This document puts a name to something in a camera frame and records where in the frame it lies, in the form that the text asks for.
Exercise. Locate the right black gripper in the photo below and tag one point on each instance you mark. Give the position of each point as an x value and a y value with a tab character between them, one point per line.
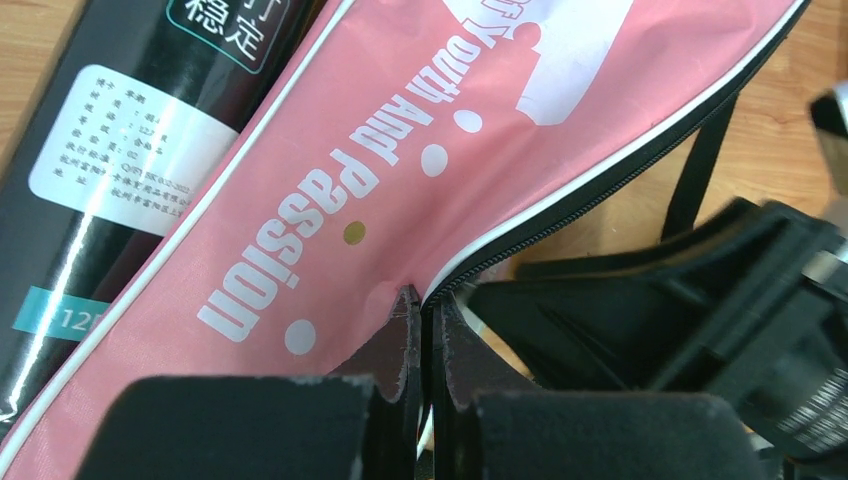
750	307

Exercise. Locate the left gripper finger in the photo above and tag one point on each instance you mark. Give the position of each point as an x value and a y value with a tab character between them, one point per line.
359	421

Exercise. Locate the pink racket cover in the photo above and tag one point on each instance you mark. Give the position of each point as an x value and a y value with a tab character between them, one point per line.
408	143

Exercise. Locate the black shuttlecock tube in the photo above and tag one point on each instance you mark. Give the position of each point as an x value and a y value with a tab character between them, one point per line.
144	102

